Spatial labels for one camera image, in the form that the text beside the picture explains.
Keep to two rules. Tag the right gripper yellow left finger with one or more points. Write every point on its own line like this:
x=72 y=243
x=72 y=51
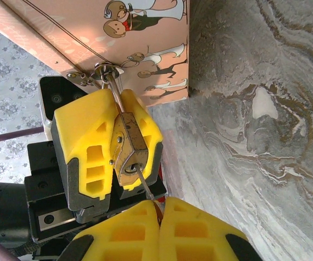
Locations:
x=129 y=244

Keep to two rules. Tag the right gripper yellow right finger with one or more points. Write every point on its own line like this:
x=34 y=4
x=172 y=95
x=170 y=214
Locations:
x=199 y=244

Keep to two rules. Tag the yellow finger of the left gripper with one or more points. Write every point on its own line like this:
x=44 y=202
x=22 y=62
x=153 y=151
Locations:
x=153 y=141
x=82 y=127

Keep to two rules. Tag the brass padlock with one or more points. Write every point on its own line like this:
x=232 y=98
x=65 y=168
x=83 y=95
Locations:
x=133 y=141

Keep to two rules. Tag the silver metal hasp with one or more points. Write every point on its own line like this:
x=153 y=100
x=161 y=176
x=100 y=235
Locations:
x=101 y=71

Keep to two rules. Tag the pink wedding cartoon box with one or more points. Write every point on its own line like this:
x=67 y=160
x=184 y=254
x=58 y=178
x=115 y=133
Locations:
x=77 y=27

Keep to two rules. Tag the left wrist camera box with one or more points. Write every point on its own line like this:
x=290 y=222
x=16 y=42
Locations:
x=52 y=89

